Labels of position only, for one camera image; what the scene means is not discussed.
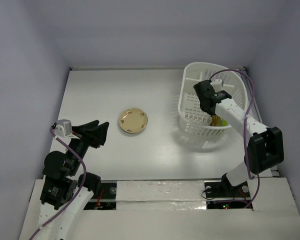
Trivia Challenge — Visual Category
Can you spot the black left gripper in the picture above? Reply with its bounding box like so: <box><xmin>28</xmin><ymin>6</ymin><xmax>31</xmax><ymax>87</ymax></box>
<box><xmin>67</xmin><ymin>118</ymin><xmax>110</xmax><ymax>174</ymax></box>

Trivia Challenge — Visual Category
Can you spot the base electronics bay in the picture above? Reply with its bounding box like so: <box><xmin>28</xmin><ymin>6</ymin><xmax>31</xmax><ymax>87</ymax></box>
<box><xmin>201</xmin><ymin>181</ymin><xmax>252</xmax><ymax>210</ymax></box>
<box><xmin>84</xmin><ymin>181</ymin><xmax>117</xmax><ymax>210</ymax></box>

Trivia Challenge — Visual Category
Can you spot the cream floral plate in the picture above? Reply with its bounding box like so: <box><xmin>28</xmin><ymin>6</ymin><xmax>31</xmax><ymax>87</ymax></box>
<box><xmin>118</xmin><ymin>108</ymin><xmax>148</xmax><ymax>134</ymax></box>

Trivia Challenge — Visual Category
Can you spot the white foam strip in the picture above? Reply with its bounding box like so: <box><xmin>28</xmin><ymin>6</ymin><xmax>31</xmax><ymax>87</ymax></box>
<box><xmin>115</xmin><ymin>180</ymin><xmax>207</xmax><ymax>211</ymax></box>

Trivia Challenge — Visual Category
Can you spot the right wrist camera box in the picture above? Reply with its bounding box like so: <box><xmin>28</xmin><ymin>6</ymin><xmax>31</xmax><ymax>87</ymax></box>
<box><xmin>210</xmin><ymin>79</ymin><xmax>223</xmax><ymax>92</ymax></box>

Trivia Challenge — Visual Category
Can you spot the left base electronics bay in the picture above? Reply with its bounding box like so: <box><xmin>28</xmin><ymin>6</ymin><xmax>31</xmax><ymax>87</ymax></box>
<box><xmin>84</xmin><ymin>181</ymin><xmax>117</xmax><ymax>210</ymax></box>

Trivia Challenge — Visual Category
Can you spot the green plate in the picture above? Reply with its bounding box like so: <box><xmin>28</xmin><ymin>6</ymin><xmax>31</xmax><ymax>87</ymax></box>
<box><xmin>220</xmin><ymin>119</ymin><xmax>227</xmax><ymax>127</ymax></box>

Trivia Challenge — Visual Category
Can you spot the white plastic dish rack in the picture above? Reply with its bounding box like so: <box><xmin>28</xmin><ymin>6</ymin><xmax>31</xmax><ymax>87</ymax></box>
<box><xmin>178</xmin><ymin>62</ymin><xmax>249</xmax><ymax>137</ymax></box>

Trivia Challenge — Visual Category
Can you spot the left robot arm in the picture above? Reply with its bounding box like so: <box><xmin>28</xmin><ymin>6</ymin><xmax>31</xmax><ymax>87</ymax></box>
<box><xmin>30</xmin><ymin>119</ymin><xmax>110</xmax><ymax>240</ymax></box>

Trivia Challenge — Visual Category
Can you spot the brown and yellow patterned plate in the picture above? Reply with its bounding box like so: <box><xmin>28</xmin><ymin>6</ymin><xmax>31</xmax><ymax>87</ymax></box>
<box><xmin>210</xmin><ymin>115</ymin><xmax>222</xmax><ymax>127</ymax></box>

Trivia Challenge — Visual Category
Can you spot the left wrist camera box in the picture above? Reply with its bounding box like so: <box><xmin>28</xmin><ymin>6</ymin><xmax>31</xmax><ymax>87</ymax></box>
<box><xmin>52</xmin><ymin>119</ymin><xmax>73</xmax><ymax>138</ymax></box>

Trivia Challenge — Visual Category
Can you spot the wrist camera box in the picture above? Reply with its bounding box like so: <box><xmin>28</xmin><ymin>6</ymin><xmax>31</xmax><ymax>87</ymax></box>
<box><xmin>210</xmin><ymin>79</ymin><xmax>223</xmax><ymax>92</ymax></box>
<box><xmin>52</xmin><ymin>119</ymin><xmax>73</xmax><ymax>138</ymax></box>

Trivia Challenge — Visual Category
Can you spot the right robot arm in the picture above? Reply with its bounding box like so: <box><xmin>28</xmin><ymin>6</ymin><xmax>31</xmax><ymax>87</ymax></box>
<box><xmin>193</xmin><ymin>80</ymin><xmax>284</xmax><ymax>196</ymax></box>

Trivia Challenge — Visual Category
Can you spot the right base electronics bay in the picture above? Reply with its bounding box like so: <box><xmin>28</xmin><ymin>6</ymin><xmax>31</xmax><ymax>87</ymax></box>
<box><xmin>201</xmin><ymin>181</ymin><xmax>252</xmax><ymax>210</ymax></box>

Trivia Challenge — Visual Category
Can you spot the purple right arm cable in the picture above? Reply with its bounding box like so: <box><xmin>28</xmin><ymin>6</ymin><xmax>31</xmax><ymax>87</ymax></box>
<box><xmin>208</xmin><ymin>69</ymin><xmax>261</xmax><ymax>209</ymax></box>

